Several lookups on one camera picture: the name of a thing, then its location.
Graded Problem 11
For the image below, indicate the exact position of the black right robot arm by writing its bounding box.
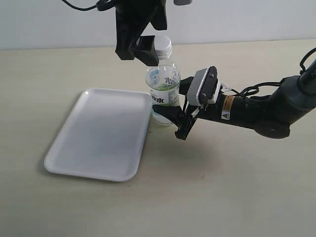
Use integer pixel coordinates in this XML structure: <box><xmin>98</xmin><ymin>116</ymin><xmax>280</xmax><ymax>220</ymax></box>
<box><xmin>153</xmin><ymin>62</ymin><xmax>316</xmax><ymax>140</ymax></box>

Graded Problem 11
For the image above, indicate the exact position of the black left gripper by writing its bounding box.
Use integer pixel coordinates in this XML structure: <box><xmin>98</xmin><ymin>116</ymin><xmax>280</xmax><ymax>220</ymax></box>
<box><xmin>115</xmin><ymin>0</ymin><xmax>167</xmax><ymax>66</ymax></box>

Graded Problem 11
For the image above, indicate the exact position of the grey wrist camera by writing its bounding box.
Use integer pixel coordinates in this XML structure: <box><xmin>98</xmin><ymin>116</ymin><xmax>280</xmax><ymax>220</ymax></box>
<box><xmin>173</xmin><ymin>0</ymin><xmax>193</xmax><ymax>6</ymax></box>
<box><xmin>186</xmin><ymin>66</ymin><xmax>221</xmax><ymax>107</ymax></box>

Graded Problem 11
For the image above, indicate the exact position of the white rectangular plastic tray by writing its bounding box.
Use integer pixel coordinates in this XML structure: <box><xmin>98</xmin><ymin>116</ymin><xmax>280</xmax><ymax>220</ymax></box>
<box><xmin>44</xmin><ymin>88</ymin><xmax>152</xmax><ymax>182</ymax></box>

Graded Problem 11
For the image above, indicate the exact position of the clear plastic drink bottle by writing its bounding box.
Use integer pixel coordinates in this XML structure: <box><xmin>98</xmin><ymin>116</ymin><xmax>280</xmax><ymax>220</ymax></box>
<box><xmin>144</xmin><ymin>46</ymin><xmax>182</xmax><ymax>126</ymax></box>

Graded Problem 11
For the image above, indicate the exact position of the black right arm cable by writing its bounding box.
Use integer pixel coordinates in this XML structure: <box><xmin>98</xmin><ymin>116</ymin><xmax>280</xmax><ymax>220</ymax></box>
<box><xmin>222</xmin><ymin>46</ymin><xmax>316</xmax><ymax>99</ymax></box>

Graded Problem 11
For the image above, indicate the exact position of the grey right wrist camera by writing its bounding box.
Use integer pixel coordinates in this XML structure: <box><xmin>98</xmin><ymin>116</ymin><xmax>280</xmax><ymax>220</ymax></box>
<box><xmin>186</xmin><ymin>66</ymin><xmax>221</xmax><ymax>107</ymax></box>

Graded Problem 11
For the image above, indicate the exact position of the white bottle cap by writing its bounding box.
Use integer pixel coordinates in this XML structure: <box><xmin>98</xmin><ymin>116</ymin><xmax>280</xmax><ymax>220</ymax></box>
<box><xmin>154</xmin><ymin>35</ymin><xmax>172</xmax><ymax>57</ymax></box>

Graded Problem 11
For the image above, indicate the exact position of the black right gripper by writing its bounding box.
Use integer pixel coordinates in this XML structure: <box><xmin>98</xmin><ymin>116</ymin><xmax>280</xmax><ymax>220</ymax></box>
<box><xmin>153</xmin><ymin>77</ymin><xmax>219</xmax><ymax>140</ymax></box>

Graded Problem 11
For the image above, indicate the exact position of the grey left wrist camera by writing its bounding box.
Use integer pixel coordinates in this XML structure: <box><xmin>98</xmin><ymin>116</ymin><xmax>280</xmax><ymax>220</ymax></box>
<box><xmin>173</xmin><ymin>0</ymin><xmax>193</xmax><ymax>6</ymax></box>

